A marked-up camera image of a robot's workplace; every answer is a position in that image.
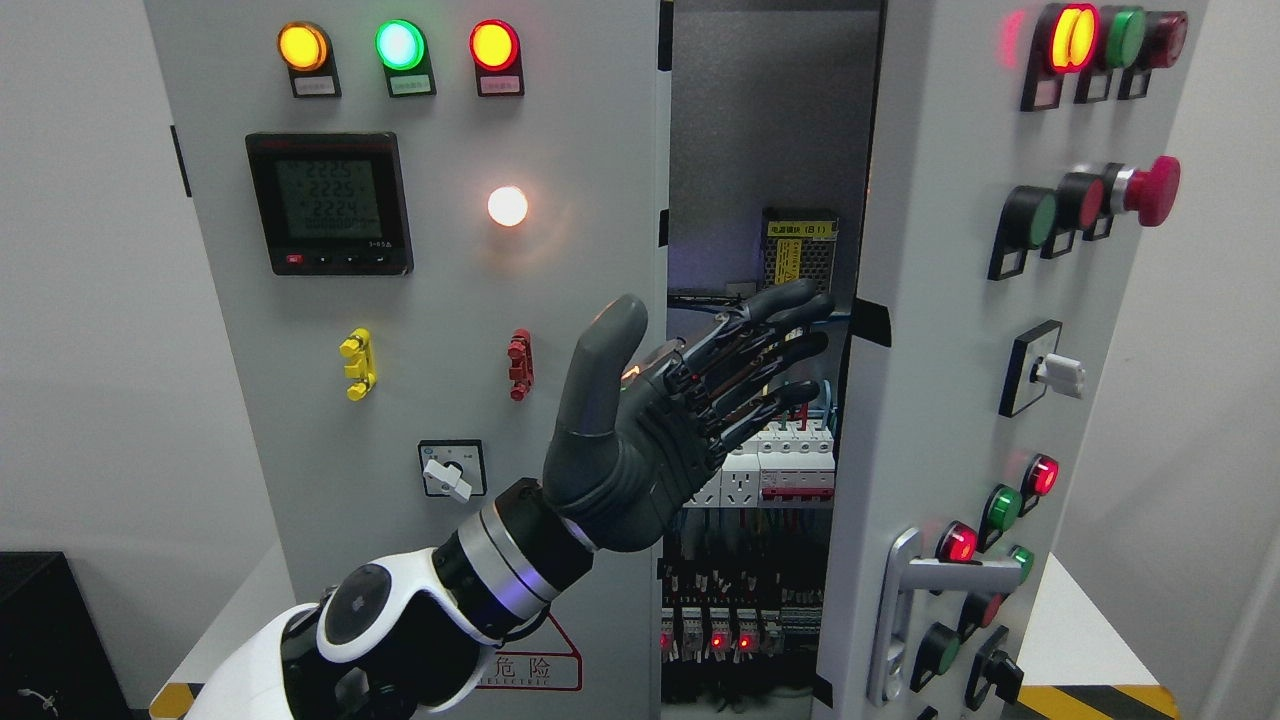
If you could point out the red indicator light left door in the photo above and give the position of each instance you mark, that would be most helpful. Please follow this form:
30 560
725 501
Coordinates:
496 49

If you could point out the silver door handle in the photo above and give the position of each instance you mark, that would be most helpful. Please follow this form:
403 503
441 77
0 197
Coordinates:
897 662

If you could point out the black digital power meter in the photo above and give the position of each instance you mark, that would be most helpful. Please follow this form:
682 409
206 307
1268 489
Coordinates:
331 203

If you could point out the red electric warning triangle sticker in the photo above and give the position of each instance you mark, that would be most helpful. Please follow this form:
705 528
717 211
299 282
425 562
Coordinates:
550 662

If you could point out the grey robotic left hand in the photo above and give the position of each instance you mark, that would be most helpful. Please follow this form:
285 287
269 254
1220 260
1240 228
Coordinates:
630 449

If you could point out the white selector switch right door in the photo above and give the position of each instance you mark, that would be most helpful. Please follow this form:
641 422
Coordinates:
1035 367

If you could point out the grey cabinet door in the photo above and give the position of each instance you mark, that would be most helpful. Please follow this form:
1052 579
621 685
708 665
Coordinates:
985 216
589 145

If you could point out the yellow terminal connector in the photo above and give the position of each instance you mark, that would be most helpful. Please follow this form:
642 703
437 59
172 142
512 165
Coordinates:
360 367

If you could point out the grey cabinet body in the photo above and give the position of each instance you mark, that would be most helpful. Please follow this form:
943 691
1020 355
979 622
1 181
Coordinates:
771 109

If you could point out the white glowing indicator light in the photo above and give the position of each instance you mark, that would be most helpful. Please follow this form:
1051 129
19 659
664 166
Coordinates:
508 205

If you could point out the green indicator light left door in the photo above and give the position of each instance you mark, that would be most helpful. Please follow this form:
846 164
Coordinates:
404 54

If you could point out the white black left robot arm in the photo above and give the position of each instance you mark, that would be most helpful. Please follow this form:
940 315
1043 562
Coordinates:
407 631

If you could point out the yellow indicator light left door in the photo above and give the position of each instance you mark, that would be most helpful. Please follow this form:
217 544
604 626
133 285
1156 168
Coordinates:
307 53

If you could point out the lower relay terminal row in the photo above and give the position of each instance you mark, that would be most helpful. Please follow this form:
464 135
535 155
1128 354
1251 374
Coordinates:
735 609

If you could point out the red terminal connector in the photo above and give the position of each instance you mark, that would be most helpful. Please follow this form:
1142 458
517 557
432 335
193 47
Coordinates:
521 372

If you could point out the white socket breaker row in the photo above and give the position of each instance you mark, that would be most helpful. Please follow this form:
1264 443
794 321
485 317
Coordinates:
788 465

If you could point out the perforated metal power supply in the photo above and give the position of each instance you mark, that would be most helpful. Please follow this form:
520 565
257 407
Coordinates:
799 243

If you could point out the red emergency stop button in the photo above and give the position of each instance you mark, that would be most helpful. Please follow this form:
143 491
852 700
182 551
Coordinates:
1151 193

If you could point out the black box at left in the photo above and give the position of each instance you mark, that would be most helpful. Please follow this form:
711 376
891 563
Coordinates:
53 665

